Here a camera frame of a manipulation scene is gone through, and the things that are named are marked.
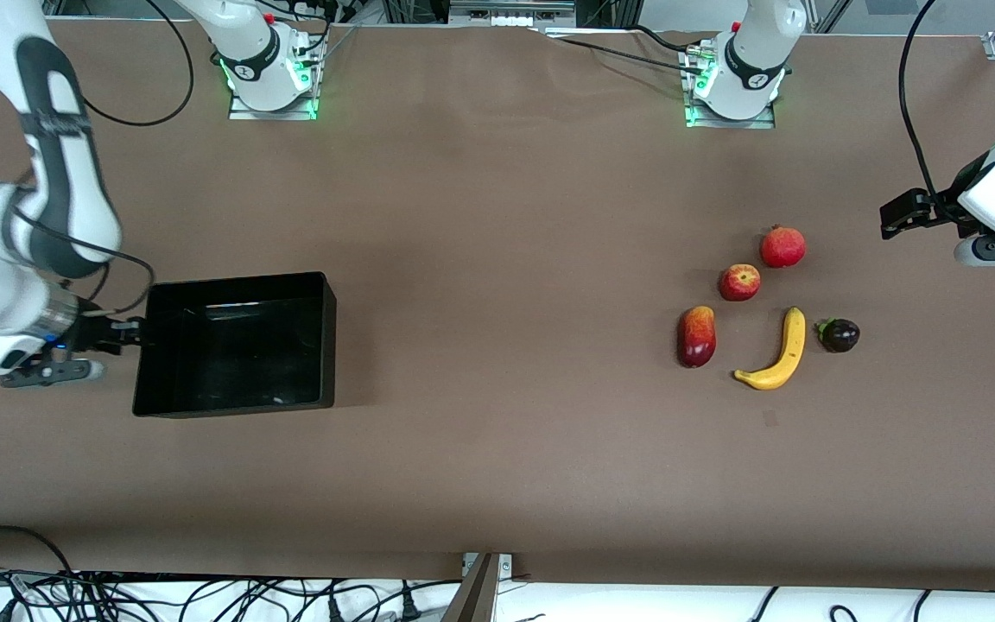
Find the black rectangular plastic tray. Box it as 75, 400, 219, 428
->
132, 271, 338, 419

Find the yellow banana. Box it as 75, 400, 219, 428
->
733, 307, 808, 391

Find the red yellow apple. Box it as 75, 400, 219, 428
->
718, 263, 762, 302

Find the red pomegranate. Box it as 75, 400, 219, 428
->
760, 225, 808, 270

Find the dark purple eggplant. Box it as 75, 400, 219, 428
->
815, 318, 861, 354

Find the red mango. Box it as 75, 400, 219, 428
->
677, 305, 717, 369

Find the brown table cover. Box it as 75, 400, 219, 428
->
0, 22, 995, 593

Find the white power strip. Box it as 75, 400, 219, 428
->
449, 0, 577, 26

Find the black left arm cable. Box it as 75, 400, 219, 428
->
898, 0, 941, 198

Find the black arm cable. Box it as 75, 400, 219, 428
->
12, 0, 197, 317
898, 0, 941, 198

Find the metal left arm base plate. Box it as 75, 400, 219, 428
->
684, 43, 777, 130

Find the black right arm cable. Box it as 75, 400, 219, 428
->
12, 0, 197, 317

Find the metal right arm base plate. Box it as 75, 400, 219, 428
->
228, 35, 320, 121

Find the black floor cable tangle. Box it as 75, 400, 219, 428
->
0, 566, 434, 622

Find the black cable to base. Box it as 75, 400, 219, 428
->
541, 24, 714, 74

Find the dark aluminium frame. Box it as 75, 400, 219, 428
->
381, 0, 639, 28

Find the metal table edge bracket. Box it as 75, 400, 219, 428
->
441, 552, 514, 622

